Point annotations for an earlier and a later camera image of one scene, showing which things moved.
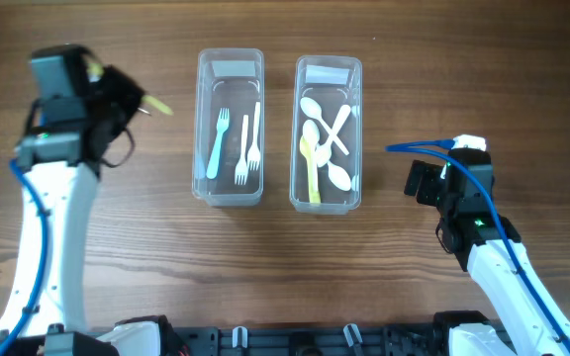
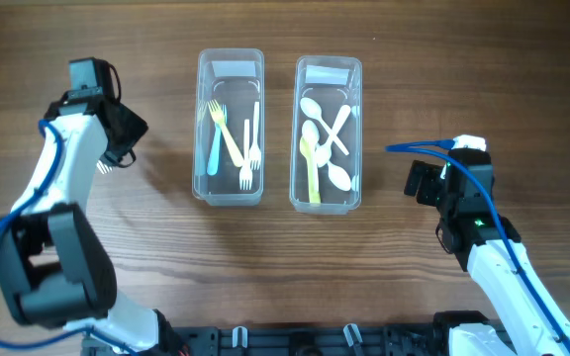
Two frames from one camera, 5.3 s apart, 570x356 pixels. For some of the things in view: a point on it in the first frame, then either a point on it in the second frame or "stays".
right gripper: x=430 y=175 stays
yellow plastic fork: x=95 y=71 → x=218 y=117
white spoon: x=311 y=109 stays
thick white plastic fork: x=223 y=125 stays
